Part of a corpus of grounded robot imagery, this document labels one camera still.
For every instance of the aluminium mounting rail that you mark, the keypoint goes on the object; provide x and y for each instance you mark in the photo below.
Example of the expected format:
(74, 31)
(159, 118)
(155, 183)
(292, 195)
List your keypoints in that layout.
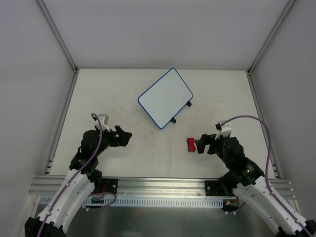
(133, 187)

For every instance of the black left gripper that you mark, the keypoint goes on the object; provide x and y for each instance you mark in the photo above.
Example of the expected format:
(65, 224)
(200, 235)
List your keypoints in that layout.
(118, 136)

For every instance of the red bone-shaped eraser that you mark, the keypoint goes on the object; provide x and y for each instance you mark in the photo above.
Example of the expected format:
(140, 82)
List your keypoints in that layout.
(191, 147)

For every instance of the left aluminium frame post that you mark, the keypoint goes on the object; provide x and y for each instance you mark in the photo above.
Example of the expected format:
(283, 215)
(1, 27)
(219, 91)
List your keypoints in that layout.
(56, 33)

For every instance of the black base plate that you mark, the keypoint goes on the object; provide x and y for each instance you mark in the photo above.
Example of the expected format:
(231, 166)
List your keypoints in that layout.
(218, 188)
(108, 185)

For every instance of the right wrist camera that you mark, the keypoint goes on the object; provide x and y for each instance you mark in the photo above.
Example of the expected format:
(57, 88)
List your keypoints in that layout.
(224, 129)

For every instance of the white slotted cable duct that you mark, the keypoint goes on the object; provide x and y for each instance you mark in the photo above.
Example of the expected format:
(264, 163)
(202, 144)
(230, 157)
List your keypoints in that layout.
(148, 202)

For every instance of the blue framed whiteboard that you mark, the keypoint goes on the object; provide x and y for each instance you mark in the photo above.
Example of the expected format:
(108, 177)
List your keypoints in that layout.
(164, 99)

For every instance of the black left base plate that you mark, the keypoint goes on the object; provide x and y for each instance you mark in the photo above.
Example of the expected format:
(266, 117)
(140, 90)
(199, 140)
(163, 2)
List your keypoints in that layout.
(108, 185)

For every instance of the aluminium frame post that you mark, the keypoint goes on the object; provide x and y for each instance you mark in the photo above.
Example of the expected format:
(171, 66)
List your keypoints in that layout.
(272, 33)
(56, 33)

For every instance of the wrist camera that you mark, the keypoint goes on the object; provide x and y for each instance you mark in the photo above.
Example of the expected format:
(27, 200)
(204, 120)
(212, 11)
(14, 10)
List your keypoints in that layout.
(101, 122)
(224, 129)

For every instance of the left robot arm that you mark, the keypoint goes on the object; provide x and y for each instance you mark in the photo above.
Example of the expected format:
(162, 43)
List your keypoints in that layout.
(82, 179)

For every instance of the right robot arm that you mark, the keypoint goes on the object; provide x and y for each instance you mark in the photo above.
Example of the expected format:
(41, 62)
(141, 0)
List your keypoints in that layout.
(247, 181)

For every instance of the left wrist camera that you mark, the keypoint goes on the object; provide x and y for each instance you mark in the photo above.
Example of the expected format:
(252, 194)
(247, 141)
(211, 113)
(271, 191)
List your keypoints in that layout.
(101, 122)

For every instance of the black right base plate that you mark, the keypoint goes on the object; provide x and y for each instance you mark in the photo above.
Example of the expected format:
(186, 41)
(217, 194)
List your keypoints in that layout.
(218, 188)

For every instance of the right aluminium frame post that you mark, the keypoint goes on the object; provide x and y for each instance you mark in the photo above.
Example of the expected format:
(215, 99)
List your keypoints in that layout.
(272, 33)

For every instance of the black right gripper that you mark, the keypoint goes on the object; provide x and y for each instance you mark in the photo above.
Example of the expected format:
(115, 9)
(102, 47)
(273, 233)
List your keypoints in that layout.
(206, 143)

